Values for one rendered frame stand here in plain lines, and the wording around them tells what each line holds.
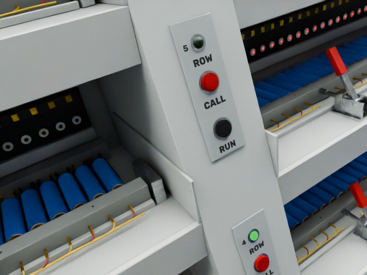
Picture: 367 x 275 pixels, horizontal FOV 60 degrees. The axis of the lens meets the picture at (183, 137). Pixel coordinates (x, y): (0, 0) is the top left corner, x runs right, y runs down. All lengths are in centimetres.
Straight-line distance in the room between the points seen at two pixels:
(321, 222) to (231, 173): 25
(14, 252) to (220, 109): 21
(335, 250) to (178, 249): 28
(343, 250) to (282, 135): 21
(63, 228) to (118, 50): 16
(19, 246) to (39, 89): 14
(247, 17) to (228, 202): 17
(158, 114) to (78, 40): 9
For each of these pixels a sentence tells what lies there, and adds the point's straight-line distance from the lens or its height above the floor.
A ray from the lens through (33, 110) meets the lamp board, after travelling 40.
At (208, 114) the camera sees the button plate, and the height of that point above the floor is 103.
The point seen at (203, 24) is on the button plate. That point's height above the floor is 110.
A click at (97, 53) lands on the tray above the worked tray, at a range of 26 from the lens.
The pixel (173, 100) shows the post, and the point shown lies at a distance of 27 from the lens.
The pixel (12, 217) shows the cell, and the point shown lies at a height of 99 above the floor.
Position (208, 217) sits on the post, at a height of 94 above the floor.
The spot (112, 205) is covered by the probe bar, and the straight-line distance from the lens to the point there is 32.
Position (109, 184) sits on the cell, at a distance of 35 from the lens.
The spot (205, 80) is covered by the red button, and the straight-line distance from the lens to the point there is 27.
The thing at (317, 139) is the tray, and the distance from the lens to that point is 40.
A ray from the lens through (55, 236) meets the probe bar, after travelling 32.
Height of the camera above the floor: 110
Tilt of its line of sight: 16 degrees down
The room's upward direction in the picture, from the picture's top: 18 degrees counter-clockwise
